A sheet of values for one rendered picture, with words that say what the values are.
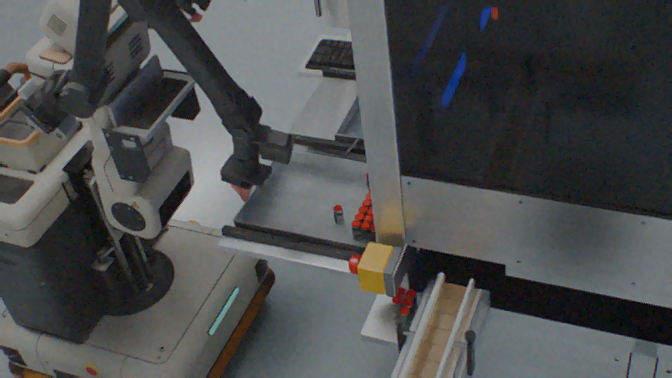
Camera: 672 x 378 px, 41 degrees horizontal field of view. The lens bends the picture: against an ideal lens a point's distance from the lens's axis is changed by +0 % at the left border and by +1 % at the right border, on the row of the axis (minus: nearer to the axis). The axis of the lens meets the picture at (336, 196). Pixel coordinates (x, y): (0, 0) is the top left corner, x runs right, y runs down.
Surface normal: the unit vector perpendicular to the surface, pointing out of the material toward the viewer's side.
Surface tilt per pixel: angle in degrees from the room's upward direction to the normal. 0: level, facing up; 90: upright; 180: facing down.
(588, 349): 90
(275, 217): 0
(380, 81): 90
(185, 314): 0
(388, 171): 90
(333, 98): 0
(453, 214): 90
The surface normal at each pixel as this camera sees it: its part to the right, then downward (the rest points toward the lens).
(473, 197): -0.36, 0.67
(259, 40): -0.11, -0.73
